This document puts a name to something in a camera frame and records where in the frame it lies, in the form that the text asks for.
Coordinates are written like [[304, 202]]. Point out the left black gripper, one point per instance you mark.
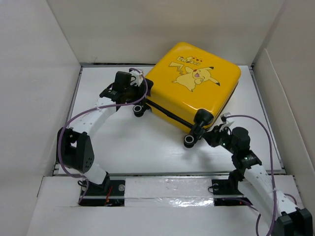
[[140, 91]]

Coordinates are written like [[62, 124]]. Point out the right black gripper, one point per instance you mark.
[[211, 136]]

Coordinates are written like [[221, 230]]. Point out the yellow hard-shell suitcase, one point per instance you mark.
[[189, 88]]

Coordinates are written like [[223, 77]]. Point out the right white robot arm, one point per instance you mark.
[[250, 178]]

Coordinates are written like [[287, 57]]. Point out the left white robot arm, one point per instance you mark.
[[74, 148]]

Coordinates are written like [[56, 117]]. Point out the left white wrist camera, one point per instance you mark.
[[136, 76]]

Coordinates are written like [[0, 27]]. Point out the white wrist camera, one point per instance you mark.
[[136, 76], [226, 121]]

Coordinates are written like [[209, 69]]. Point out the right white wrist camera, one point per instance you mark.
[[226, 121]]

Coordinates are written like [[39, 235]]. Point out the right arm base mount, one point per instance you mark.
[[226, 193]]

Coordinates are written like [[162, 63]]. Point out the metal rail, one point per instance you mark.
[[170, 174]]

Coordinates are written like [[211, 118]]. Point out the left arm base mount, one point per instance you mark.
[[112, 196]]

